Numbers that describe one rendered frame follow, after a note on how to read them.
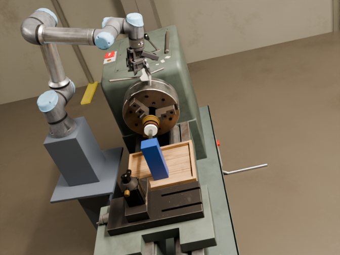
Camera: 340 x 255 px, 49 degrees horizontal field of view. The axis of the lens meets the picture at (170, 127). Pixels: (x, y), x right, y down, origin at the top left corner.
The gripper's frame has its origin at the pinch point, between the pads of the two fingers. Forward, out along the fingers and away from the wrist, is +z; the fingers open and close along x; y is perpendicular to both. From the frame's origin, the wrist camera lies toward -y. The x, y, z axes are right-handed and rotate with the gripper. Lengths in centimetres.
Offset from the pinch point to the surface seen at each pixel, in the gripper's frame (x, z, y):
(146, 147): 28.5, 17.2, 19.4
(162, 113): 11.3, 16.2, -2.9
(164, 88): 5.6, 6.3, -9.4
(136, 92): -0.4, 5.8, 4.5
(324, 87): -13, 92, -212
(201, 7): -172, 51, -194
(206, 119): -20, 66, -66
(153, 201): 48, 31, 30
